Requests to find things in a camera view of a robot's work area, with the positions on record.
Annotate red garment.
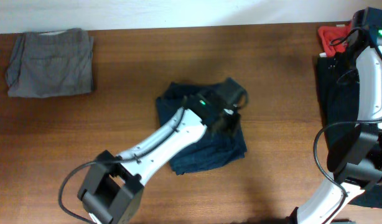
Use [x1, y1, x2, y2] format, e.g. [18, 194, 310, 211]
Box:
[318, 24, 351, 57]

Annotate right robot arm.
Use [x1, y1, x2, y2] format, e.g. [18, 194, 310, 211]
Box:
[286, 26, 382, 223]

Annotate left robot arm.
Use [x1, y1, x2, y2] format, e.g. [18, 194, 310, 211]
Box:
[77, 93, 240, 223]

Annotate black garment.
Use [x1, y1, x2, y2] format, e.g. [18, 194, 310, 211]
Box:
[315, 57, 382, 208]

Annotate navy blue shorts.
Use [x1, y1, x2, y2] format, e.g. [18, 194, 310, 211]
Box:
[156, 82, 247, 175]

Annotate folded grey shorts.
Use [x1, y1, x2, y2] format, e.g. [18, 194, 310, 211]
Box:
[6, 28, 94, 98]

